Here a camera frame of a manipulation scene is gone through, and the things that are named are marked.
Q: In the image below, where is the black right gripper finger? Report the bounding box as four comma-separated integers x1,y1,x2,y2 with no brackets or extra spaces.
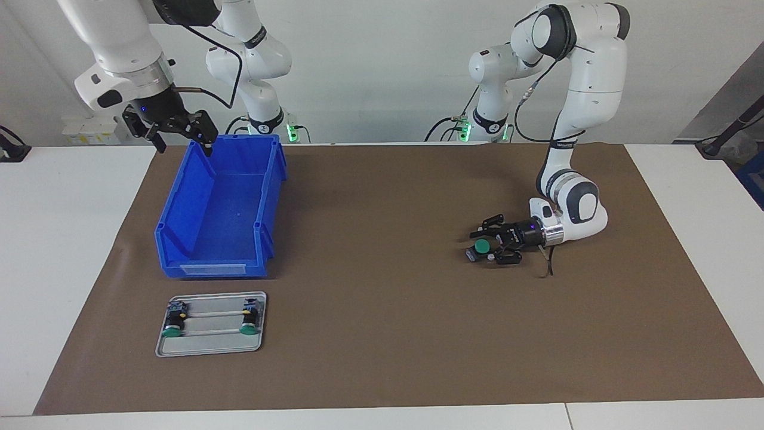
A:
176,110,218,157
122,107,168,153

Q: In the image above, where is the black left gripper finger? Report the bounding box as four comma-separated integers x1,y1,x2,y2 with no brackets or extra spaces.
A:
470,214,508,238
494,242,523,266

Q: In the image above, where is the green push button switch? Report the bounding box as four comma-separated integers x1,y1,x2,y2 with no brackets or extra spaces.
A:
161,302,189,339
239,299,264,335
464,239,495,262

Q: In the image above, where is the white box with yellow label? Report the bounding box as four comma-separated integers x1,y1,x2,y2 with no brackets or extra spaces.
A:
61,115,129,146

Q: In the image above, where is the blue plastic storage bin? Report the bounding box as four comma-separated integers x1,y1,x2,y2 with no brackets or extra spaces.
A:
154,134,288,280

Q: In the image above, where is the black table clamp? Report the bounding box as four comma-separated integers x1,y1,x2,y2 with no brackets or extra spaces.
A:
0,125,32,163

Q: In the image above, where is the brown table mat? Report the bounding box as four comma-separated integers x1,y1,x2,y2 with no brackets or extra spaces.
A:
33,142,764,416

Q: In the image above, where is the black stand with pole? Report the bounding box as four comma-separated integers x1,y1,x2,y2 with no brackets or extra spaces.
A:
695,99,764,161

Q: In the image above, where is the silver metal tray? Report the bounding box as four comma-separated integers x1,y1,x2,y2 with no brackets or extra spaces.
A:
155,291,267,358

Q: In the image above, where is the blue crate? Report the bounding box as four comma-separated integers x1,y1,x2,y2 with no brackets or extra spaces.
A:
735,152,764,211

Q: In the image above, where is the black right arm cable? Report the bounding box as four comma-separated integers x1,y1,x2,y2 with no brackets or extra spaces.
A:
179,23,244,109

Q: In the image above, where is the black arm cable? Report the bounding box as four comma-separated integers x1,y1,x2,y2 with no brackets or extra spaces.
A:
513,12,592,278
179,23,244,109

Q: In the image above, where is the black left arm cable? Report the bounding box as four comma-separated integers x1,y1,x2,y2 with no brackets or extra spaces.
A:
513,12,592,278

